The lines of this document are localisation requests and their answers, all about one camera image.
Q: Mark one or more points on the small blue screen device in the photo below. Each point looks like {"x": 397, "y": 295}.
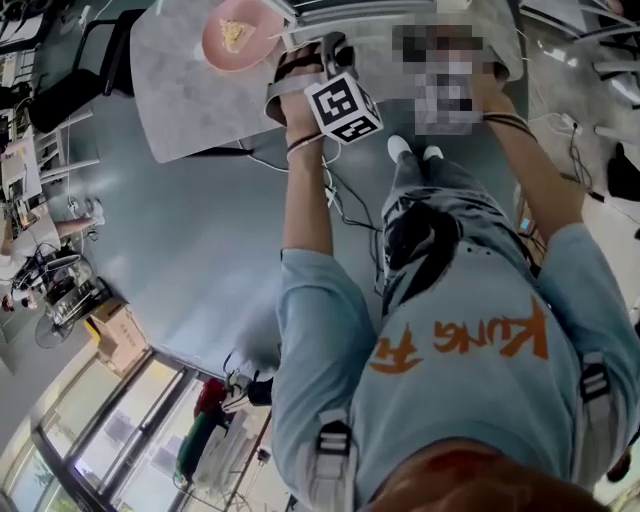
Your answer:
{"x": 525, "y": 226}

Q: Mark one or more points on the white power strip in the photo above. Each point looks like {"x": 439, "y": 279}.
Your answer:
{"x": 565, "y": 121}

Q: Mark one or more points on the person's light blue t-shirt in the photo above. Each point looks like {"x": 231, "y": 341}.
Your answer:
{"x": 450, "y": 390}

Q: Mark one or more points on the cluttered white desk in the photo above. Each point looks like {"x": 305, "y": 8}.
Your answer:
{"x": 20, "y": 165}

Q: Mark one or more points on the green tarp bundle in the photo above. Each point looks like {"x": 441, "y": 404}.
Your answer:
{"x": 192, "y": 450}

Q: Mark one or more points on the person's white right shoe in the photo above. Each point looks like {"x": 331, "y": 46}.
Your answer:
{"x": 433, "y": 152}

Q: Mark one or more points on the yellow toast piece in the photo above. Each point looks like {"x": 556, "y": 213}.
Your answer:
{"x": 235, "y": 32}

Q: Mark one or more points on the person's left hand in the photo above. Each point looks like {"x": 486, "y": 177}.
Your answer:
{"x": 300, "y": 62}

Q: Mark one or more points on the black wrist bands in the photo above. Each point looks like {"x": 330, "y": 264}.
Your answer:
{"x": 302, "y": 144}

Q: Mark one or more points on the person's white shoe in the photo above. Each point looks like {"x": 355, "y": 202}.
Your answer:
{"x": 433, "y": 152}
{"x": 397, "y": 147}

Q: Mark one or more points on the white chair frame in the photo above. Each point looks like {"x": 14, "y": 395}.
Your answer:
{"x": 595, "y": 65}

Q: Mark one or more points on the person's white left shoe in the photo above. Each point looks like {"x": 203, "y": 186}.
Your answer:
{"x": 397, "y": 147}

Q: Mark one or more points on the cardboard box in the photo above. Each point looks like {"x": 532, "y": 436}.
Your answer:
{"x": 117, "y": 337}

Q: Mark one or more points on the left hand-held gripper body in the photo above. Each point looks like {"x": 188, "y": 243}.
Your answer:
{"x": 342, "y": 107}

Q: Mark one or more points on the floor fan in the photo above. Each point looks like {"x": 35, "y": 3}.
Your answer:
{"x": 54, "y": 327}

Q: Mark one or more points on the person's left forearm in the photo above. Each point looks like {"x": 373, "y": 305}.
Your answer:
{"x": 307, "y": 195}

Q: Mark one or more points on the person's grey printed jeans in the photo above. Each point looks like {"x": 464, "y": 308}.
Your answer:
{"x": 440, "y": 200}

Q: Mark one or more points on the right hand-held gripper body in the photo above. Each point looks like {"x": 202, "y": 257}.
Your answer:
{"x": 442, "y": 80}

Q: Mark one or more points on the pink plate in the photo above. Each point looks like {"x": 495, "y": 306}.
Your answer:
{"x": 250, "y": 52}

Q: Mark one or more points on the red scooter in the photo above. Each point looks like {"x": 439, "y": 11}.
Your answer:
{"x": 222, "y": 395}

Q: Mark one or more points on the black chair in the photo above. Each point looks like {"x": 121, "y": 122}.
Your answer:
{"x": 65, "y": 95}

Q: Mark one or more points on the black bag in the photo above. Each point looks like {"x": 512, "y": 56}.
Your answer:
{"x": 625, "y": 175}

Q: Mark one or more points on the person's right forearm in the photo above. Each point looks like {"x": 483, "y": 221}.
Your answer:
{"x": 542, "y": 175}

